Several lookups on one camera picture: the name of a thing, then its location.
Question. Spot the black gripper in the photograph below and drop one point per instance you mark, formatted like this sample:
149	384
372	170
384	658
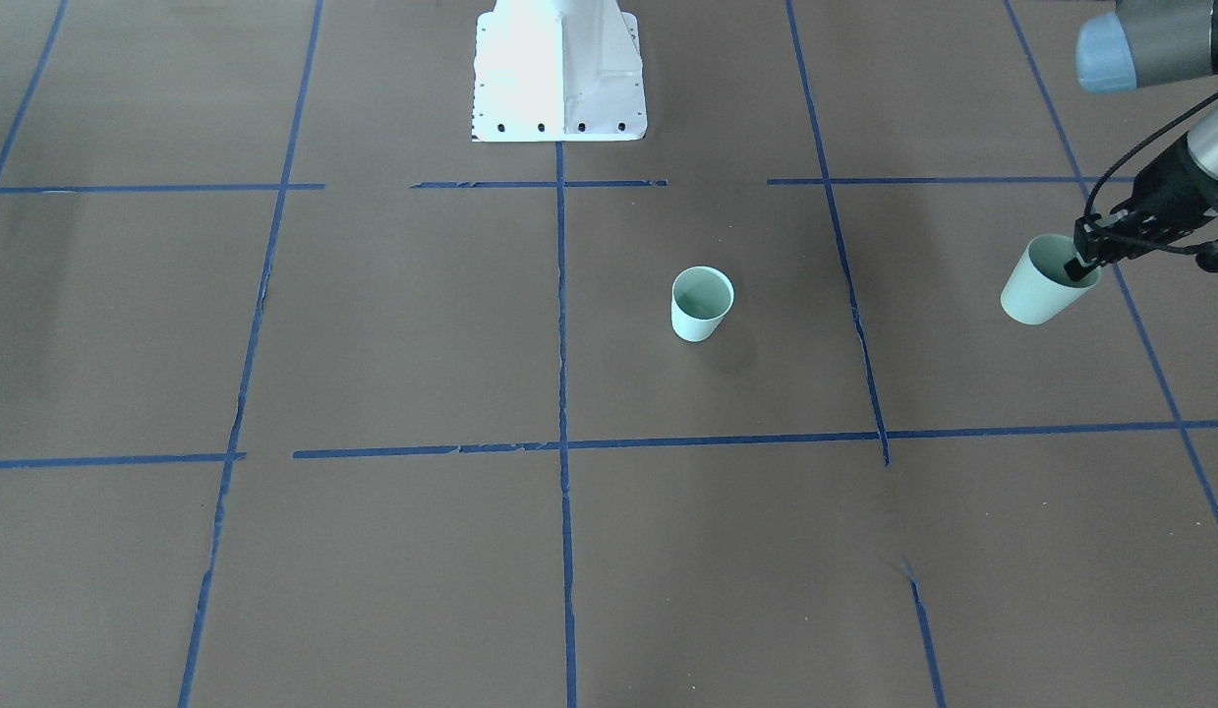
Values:
1172	188

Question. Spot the mint green far cup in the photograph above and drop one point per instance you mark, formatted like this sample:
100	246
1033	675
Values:
700	297

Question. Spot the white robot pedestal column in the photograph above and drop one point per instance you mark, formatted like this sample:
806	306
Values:
558	71

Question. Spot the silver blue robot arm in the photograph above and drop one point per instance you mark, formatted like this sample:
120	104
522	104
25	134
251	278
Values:
1146	44

